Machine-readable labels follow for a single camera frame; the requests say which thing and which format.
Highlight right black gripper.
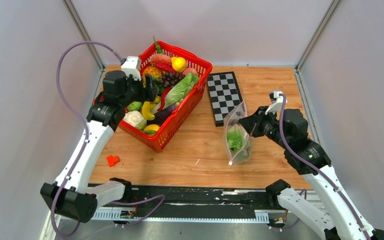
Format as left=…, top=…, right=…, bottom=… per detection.
left=238, top=105, right=289, bottom=149

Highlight purple eggplant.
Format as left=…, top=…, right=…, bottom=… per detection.
left=147, top=103, right=179, bottom=126

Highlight orange toy pineapple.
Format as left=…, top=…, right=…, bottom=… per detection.
left=141, top=65, right=163, bottom=87

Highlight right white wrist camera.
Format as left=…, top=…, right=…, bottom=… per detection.
left=265, top=90, right=285, bottom=115

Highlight yellow lemon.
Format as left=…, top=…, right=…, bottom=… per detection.
left=171, top=56, right=188, bottom=73

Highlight green lettuce head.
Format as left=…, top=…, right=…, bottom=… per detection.
left=226, top=124, right=253, bottom=166

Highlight black white checkerboard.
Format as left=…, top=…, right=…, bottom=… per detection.
left=206, top=71, right=243, bottom=127

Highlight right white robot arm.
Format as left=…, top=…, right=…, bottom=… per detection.
left=238, top=106, right=384, bottom=240

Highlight dark purple grapes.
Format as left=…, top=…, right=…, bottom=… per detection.
left=161, top=71, right=185, bottom=88

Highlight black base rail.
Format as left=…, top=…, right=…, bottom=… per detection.
left=47, top=185, right=315, bottom=229

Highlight yellow banana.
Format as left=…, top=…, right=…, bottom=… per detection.
left=141, top=101, right=156, bottom=121

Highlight small orange block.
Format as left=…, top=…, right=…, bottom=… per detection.
left=106, top=155, right=120, bottom=167

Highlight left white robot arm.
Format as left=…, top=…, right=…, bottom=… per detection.
left=40, top=69, right=158, bottom=223

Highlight white cauliflower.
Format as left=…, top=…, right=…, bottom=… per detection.
left=123, top=110, right=147, bottom=130

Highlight red chili pepper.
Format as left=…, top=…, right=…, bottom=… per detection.
left=154, top=62, right=177, bottom=73

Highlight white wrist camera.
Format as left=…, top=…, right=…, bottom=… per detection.
left=121, top=56, right=142, bottom=81
left=265, top=90, right=285, bottom=115

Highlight small green round cabbage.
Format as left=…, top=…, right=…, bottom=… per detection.
left=126, top=101, right=143, bottom=112

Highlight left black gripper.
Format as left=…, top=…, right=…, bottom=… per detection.
left=120, top=71, right=161, bottom=107

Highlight pink peach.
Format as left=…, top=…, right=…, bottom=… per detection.
left=182, top=67, right=199, bottom=76

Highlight green chili pepper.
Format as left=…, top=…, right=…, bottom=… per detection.
left=153, top=36, right=165, bottom=55

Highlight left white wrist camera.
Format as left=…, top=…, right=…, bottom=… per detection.
left=121, top=56, right=142, bottom=81

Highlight clear zip top bag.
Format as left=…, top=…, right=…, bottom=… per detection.
left=223, top=101, right=253, bottom=166

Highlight yellow mango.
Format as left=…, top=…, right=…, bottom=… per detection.
left=142, top=124, right=160, bottom=136

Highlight long green cabbage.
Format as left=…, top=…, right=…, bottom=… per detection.
left=163, top=72, right=200, bottom=109

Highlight red plastic basket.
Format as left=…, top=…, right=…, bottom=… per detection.
left=93, top=40, right=213, bottom=154

